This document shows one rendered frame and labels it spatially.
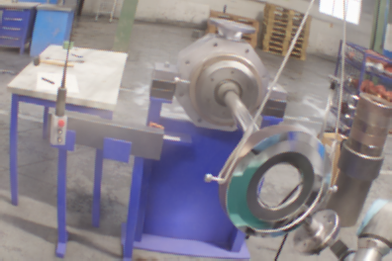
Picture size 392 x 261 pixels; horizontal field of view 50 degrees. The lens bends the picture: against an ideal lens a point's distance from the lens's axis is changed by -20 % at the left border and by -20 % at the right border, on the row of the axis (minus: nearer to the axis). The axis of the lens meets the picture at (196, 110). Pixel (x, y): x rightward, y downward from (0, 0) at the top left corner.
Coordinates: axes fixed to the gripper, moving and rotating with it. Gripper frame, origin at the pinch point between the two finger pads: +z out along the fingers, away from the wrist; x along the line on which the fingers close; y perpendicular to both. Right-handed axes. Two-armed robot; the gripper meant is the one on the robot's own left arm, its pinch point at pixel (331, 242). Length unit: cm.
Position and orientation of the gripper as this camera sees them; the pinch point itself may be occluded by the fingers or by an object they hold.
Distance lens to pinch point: 164.7
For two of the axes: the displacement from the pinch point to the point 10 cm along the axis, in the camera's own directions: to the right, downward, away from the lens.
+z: -2.6, -2.3, 9.4
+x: -6.1, -7.2, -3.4
